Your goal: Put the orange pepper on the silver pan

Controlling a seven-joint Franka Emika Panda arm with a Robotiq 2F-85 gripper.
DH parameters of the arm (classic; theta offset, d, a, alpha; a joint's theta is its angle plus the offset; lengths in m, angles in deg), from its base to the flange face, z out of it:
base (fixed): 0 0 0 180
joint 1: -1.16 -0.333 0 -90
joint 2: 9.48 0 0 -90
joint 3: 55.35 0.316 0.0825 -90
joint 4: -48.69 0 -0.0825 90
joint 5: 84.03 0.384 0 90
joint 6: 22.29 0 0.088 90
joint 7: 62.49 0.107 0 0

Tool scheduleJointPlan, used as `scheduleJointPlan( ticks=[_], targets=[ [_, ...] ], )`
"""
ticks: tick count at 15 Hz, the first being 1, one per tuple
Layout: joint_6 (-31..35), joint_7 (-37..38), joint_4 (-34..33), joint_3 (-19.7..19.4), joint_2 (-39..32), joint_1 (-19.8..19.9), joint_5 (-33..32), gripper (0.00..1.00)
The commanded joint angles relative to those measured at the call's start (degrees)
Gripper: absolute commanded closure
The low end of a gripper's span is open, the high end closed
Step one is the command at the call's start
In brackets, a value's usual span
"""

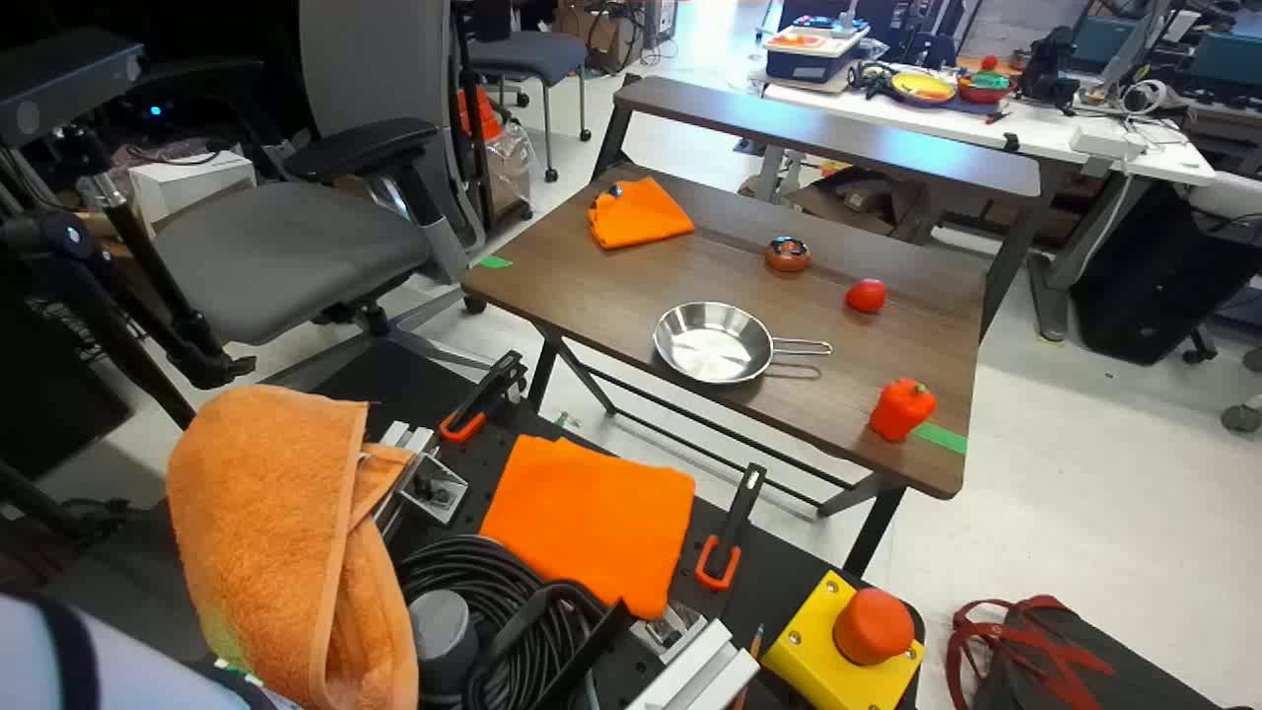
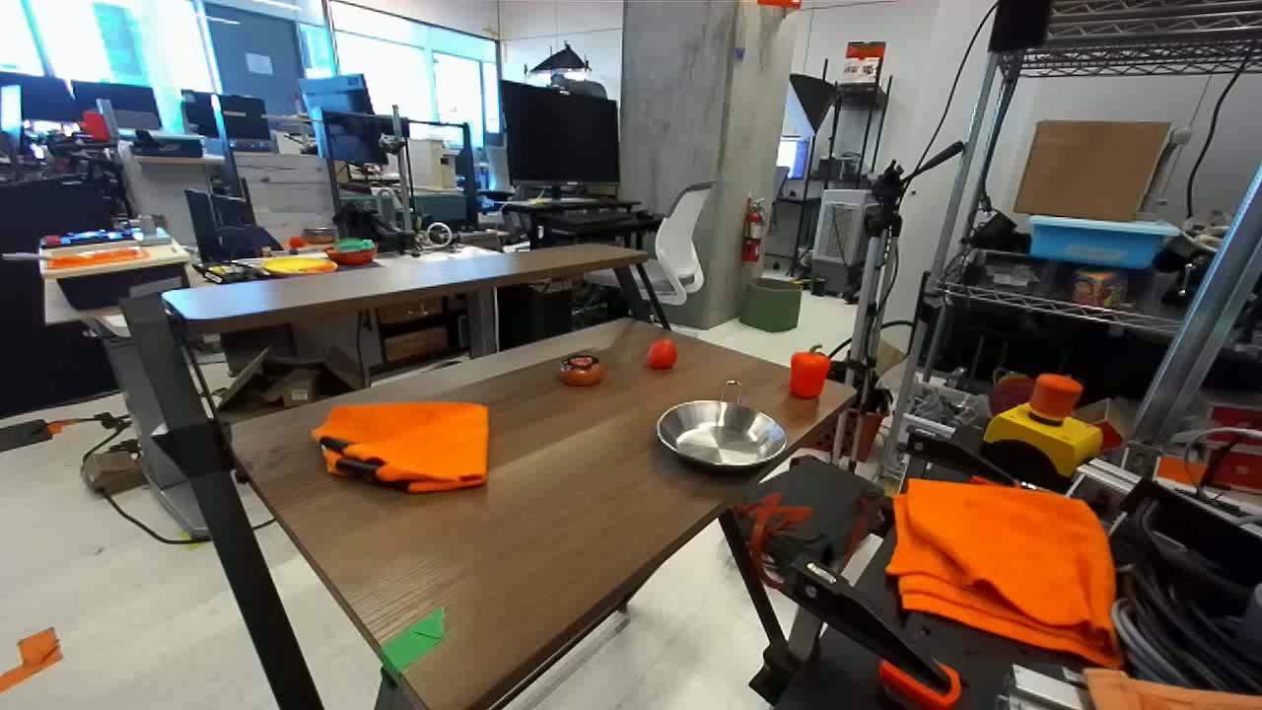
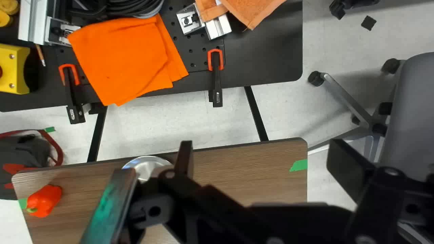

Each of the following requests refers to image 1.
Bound brown wooden table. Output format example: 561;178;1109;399
460;162;991;582

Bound white work table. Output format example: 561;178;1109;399
759;62;1262;348

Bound coiled black cables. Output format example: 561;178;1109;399
389;532;634;710

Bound black backpack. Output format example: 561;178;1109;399
1070;178;1262;369

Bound red toy tomato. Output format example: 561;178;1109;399
840;274;890;318

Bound dark raised wooden shelf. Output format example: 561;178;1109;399
587;69;1062;206

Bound yellow toy plate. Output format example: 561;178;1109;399
888;68;962;110

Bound crumpled orange cloth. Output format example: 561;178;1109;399
583;172;696;256

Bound box of colourful toys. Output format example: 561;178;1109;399
759;12;875;87

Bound orange fluffy towel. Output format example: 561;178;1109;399
163;383;424;710

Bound red black bag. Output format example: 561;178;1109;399
941;590;1229;710

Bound red green toy bowl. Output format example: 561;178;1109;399
953;52;1014;110

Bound orange black bar clamp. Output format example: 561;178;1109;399
437;348;532;448
690;461;770;595

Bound black camera tripod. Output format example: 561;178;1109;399
0;133;264;431

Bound folded orange cloth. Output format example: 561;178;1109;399
478;431;700;624

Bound dark grey side chair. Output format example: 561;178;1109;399
453;0;600;186

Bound silver metal bowl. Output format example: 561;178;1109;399
645;296;834;391

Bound white storage box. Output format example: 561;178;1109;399
123;144;260;227

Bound small orange bowl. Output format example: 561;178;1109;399
759;232;815;274

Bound grey cylinder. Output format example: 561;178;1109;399
407;582;485;710

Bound black stereo camera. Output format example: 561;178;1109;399
0;28;151;151

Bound grey office chair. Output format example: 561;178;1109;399
136;0;493;386

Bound aluminium extrusion bar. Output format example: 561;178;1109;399
625;604;765;710

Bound orange toy pepper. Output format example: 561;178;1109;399
862;374;941;446

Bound yellow emergency stop box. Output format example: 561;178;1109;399
759;566;925;710

